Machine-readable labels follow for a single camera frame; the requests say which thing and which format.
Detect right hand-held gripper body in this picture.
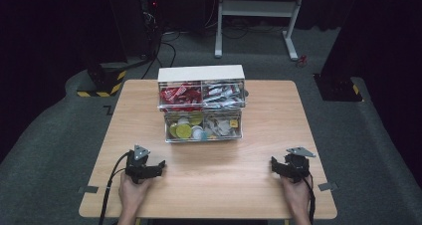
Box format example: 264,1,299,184
284,146,317,183

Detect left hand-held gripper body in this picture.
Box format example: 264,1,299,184
124,144,157,185

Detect clear drawer organizer white top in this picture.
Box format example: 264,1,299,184
156,64,249,143

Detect person's right hand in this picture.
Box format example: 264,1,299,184
281,174,314,214

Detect person's left hand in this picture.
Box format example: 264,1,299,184
118,171,153,216

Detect grey tape piece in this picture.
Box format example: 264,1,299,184
317,181,339,192
78,185,100,195

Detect pile of grey sachets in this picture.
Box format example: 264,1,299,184
203,116,240,139

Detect pile of red packets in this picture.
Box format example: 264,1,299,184
159,83,203,113

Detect pile of silver packets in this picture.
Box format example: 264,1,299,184
202,83,245,109

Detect black stand yellow striped base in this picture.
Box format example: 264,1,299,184
77,62,128,99

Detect small red floor object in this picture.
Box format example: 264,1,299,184
296,54,309,69

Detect dark equipment rack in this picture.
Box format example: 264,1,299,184
138,0,162,60

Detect white metal stand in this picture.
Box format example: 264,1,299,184
214,0,308,61

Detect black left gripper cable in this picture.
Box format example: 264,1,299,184
98,150,130,225

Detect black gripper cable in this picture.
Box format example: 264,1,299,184
303,175,317,225
98,150,130,225

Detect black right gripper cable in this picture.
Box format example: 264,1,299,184
303,175,317,225

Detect black floor cables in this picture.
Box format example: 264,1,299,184
140,31,177,81

